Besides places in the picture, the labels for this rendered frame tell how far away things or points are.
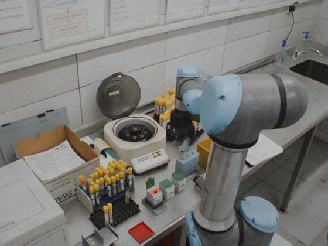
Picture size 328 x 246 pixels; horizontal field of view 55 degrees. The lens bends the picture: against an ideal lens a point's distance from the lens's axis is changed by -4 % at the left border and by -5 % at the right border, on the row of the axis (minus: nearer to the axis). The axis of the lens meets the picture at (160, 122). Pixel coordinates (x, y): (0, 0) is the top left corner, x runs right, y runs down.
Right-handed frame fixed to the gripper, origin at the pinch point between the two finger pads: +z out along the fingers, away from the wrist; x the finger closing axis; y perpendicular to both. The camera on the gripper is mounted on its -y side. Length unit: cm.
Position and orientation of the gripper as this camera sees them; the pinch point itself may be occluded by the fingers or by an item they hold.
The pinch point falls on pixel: (183, 149)
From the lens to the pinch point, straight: 132.0
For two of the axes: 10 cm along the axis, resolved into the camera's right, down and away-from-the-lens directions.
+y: -7.2, 3.5, -6.0
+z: -0.5, 8.4, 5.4
